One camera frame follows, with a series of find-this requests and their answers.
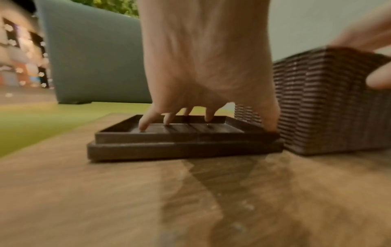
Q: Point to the person's left hand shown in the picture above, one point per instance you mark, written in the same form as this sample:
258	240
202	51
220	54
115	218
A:
201	60

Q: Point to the green rug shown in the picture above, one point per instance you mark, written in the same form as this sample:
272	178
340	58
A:
45	120

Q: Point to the brown plastic basket lid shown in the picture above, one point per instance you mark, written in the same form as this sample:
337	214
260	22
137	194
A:
183	142

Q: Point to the green leafy plant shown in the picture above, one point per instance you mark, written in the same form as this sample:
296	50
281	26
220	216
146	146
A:
113	5

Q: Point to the teal upholstered armchair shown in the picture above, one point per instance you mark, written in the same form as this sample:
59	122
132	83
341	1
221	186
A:
97	55

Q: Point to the shelf unit with items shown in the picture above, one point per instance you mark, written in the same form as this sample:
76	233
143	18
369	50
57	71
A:
21	48

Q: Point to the person's right hand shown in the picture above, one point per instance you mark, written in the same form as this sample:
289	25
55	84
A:
366	31

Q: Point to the brown woven basket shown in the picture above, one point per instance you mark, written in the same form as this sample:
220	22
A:
330	103

